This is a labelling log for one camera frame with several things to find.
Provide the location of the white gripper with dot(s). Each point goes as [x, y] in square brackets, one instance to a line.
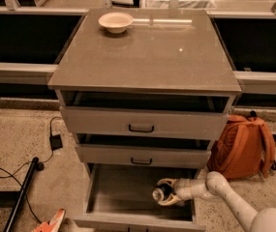
[184, 191]

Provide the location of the blue pepsi can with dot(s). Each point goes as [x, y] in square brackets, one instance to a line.
[161, 192]

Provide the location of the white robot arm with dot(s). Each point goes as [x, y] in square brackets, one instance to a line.
[250, 219]

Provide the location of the bottom grey drawer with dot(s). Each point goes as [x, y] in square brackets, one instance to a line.
[120, 198]

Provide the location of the grey drawer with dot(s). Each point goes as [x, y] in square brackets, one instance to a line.
[120, 198]
[143, 151]
[150, 115]

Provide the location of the middle grey drawer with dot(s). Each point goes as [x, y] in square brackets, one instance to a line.
[143, 151]

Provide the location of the top grey drawer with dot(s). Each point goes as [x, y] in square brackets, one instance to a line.
[150, 115]

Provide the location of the grey drawer cabinet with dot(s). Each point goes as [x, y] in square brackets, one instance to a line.
[158, 40]

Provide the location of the orange backpack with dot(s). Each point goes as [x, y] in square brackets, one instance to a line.
[245, 148]

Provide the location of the black power adapter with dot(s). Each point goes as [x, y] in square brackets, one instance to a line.
[55, 142]

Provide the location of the black pole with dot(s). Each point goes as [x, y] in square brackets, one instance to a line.
[21, 195]

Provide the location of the white paper bowl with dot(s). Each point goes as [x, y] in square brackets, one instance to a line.
[116, 23]

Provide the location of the metal window railing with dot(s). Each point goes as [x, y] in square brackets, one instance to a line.
[196, 80]

